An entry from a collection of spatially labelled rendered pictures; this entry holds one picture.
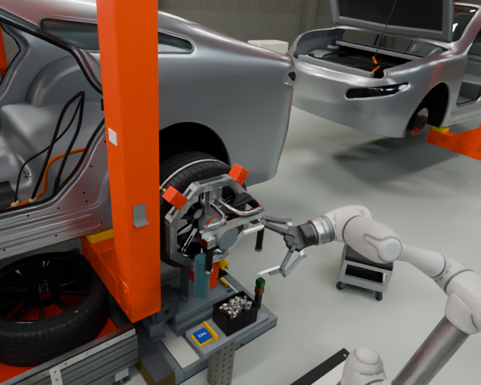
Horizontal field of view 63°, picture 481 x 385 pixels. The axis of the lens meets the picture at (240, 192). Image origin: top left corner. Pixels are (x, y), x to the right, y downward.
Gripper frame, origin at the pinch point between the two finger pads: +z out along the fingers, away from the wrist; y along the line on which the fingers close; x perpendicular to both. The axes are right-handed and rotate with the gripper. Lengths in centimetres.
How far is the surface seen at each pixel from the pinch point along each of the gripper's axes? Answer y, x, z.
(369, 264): 11, 151, -121
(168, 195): -50, 66, 12
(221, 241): -24, 81, -8
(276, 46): -437, 461, -314
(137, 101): -69, 10, 19
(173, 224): -38, 76, 13
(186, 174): -60, 69, 0
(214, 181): -53, 72, -13
